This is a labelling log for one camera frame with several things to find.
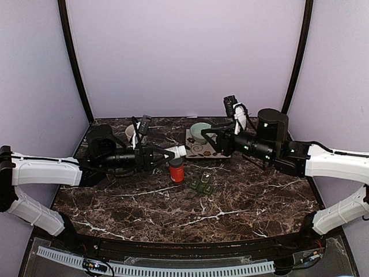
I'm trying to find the white slotted cable duct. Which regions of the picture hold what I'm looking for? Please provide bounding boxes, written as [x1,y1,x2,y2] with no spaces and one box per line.
[36,246,276,276]

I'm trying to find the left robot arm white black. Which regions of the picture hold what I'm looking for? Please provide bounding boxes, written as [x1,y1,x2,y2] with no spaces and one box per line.
[1,124,186,252]

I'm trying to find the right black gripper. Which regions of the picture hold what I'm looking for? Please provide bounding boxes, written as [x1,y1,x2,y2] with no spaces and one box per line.
[201,121,276,163]

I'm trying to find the small circuit board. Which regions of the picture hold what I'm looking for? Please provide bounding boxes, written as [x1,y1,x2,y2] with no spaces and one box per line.
[82,259,108,273]

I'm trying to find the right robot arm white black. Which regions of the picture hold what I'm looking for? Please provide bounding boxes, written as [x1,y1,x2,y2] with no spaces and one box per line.
[201,107,368,250]

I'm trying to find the black right frame post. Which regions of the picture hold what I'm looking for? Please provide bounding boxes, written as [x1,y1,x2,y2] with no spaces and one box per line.
[281,0,314,114]

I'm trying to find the cream ceramic mug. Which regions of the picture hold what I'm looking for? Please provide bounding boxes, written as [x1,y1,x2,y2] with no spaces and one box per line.
[125,124,147,146]

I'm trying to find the floral square coaster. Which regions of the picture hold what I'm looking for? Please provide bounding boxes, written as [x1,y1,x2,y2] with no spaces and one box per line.
[185,129,231,159]

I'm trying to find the red pill bottle grey lid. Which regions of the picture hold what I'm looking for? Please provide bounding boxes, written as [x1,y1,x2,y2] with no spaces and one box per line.
[169,158,185,183]

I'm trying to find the black left frame post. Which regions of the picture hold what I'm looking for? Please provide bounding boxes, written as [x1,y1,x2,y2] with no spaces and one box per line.
[58,0,95,124]

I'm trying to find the black frame post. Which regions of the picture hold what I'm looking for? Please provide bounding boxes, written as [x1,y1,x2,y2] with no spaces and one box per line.
[58,0,95,124]
[281,0,314,114]

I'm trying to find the celadon green bowl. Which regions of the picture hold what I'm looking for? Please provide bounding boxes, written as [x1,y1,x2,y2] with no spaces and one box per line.
[190,122,212,144]

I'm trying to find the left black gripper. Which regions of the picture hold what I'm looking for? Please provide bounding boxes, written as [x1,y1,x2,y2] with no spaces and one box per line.
[99,142,175,173]

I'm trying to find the green pill organizer box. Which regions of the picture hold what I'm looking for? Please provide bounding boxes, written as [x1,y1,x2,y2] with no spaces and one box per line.
[189,172,214,195]

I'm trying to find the white pill bottle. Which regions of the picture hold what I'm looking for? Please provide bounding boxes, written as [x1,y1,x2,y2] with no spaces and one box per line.
[166,145,187,159]

